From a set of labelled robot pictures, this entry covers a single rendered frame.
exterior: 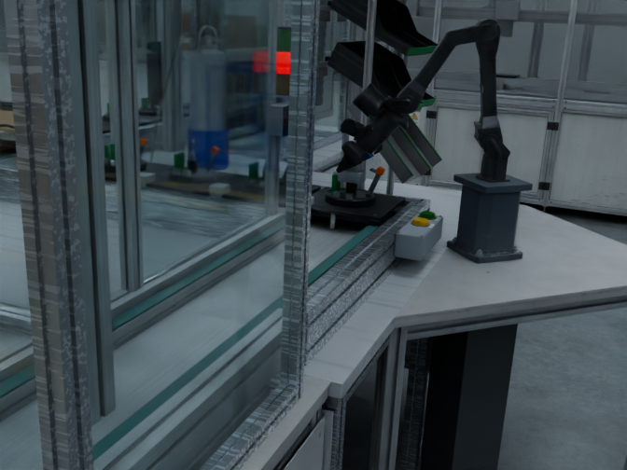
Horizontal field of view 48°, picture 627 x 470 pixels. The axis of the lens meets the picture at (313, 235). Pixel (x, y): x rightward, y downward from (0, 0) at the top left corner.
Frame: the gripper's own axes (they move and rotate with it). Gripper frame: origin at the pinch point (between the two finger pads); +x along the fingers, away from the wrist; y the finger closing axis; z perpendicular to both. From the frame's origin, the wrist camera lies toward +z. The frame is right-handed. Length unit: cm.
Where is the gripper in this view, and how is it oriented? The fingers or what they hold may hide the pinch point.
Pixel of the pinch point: (350, 160)
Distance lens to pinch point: 189.3
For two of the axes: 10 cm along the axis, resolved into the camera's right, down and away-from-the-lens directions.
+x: -6.3, 6.3, 4.6
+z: -6.7, -7.3, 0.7
